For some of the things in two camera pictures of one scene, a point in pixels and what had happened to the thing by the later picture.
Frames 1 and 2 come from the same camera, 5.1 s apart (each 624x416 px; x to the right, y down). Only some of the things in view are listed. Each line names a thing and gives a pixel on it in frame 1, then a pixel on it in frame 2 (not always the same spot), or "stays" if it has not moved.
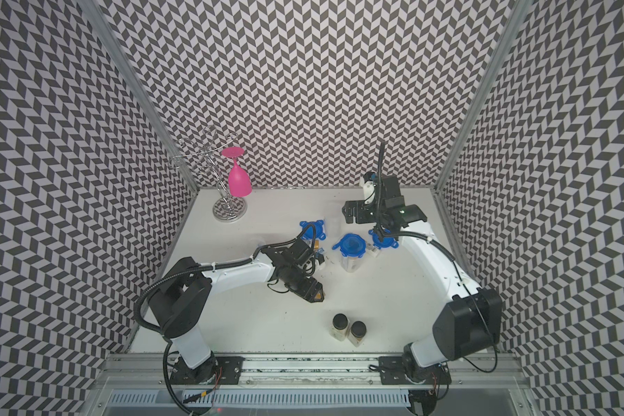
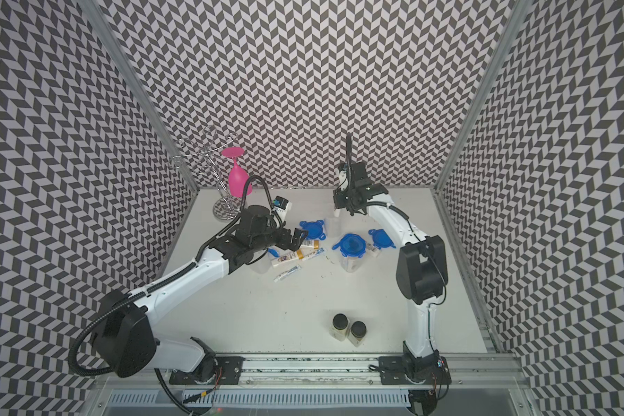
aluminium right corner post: (520, 12) stays
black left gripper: (310, 291) -> (296, 241)
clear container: (351, 263) stays
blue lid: (351, 244) stays
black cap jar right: (357, 333) stays
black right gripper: (360, 207) -> (339, 203)
